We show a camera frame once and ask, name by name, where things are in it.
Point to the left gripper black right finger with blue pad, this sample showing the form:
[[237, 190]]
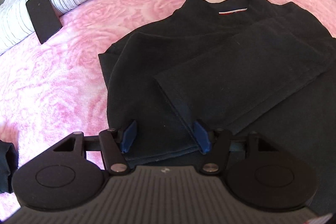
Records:
[[214, 144]]

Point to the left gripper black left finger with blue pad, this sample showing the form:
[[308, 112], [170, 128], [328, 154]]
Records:
[[114, 144]]

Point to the black fleece garment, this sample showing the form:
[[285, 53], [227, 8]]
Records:
[[239, 65]]

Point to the dark folded clothes pile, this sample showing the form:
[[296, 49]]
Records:
[[8, 166]]

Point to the pink floral bed blanket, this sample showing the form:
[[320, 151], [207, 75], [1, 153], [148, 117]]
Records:
[[53, 89]]

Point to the black rectangular phone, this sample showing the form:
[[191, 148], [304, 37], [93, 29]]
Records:
[[44, 19]]

